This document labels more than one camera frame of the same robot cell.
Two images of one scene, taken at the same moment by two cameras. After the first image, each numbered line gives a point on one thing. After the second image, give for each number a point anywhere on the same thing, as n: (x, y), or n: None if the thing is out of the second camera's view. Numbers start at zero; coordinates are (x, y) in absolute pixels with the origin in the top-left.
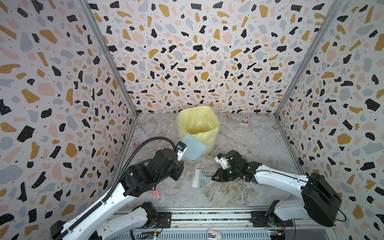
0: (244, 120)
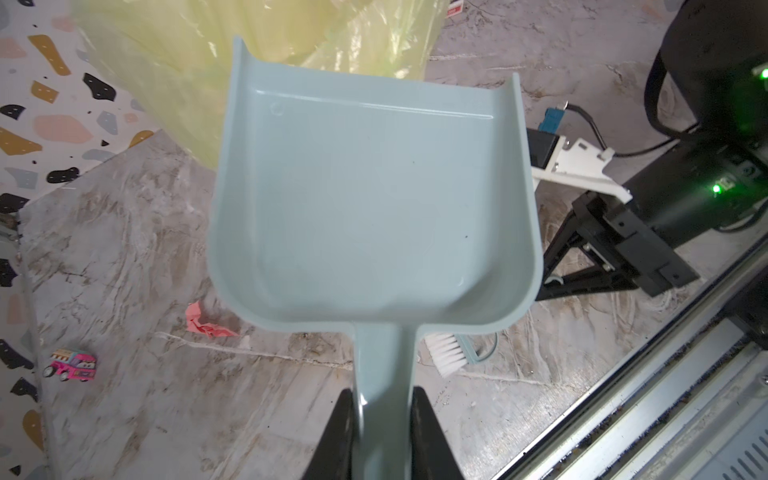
0: (454, 8)
